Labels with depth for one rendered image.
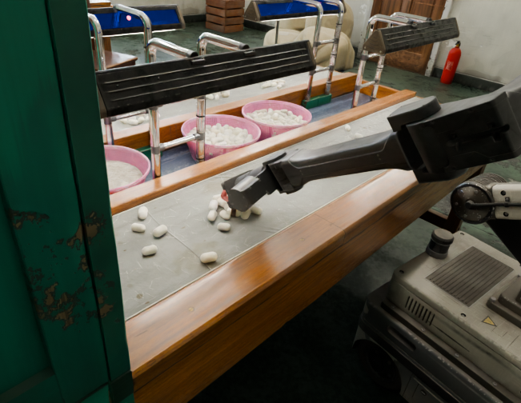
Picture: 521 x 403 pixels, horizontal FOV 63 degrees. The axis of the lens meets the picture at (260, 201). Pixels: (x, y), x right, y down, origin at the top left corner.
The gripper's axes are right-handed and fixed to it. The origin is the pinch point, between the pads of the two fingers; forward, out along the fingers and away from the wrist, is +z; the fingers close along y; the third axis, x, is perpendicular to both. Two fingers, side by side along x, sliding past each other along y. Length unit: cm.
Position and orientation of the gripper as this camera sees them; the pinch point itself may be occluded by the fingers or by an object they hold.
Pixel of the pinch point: (223, 196)
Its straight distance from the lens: 109.8
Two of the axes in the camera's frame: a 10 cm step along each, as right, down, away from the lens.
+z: -6.0, 2.3, 7.7
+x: 4.1, 9.1, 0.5
